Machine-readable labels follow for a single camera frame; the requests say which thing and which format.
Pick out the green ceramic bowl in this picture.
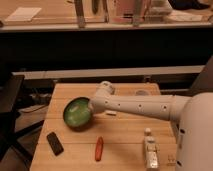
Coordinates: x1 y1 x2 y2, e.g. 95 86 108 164
63 97 92 131

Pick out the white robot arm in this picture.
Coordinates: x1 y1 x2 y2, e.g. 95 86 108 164
89 81 213 171

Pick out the small white packet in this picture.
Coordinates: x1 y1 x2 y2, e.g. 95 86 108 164
105 110 117 116

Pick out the black rectangular phone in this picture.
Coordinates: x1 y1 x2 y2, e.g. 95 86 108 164
47 132 64 156

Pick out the clear plastic bottle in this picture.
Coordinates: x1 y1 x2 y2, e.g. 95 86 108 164
143 128 159 171

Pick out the black chair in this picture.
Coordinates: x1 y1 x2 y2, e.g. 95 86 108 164
0 75 44 162

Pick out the white paper sheet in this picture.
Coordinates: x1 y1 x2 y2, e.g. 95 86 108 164
5 7 41 22

